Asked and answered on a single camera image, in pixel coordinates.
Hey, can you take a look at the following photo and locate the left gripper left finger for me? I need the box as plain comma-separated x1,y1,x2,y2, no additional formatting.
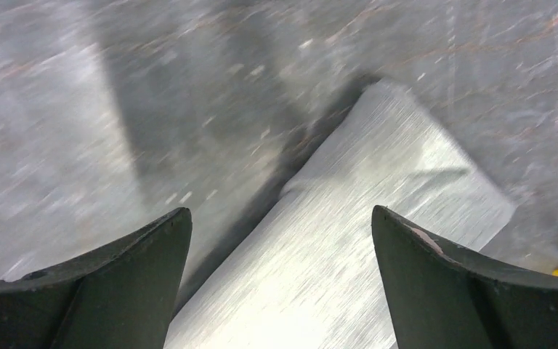
0,208,192,348

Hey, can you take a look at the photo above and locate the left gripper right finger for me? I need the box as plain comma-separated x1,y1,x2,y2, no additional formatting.
371,206,558,348

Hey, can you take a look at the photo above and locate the grey cloth napkin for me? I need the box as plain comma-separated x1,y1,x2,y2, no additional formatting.
165,79,516,349

